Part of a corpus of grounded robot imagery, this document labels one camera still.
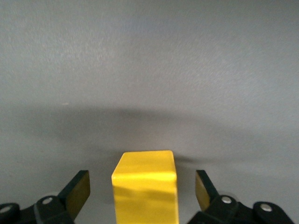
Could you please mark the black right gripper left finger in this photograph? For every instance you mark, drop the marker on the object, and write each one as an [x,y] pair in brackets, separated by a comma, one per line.
[77,193]

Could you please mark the yellow cube block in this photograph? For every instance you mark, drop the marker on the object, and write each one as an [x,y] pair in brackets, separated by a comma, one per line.
[144,186]

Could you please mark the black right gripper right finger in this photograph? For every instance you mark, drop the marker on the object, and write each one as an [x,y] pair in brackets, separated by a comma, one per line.
[205,193]

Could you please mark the grey table mat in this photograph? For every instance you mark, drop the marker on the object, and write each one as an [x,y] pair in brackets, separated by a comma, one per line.
[140,70]

